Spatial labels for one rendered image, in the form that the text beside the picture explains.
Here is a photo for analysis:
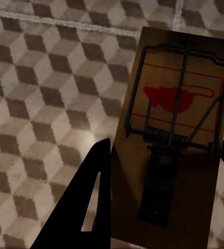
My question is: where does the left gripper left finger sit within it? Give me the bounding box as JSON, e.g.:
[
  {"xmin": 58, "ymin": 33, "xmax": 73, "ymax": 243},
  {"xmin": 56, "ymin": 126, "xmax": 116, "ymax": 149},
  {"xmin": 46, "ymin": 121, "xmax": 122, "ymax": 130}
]
[{"xmin": 30, "ymin": 138, "xmax": 111, "ymax": 249}]

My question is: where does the mousetrap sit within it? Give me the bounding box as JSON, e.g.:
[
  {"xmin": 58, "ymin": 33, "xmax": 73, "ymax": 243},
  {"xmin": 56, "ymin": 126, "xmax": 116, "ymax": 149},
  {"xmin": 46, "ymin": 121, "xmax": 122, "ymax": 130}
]
[{"xmin": 92, "ymin": 26, "xmax": 224, "ymax": 249}]

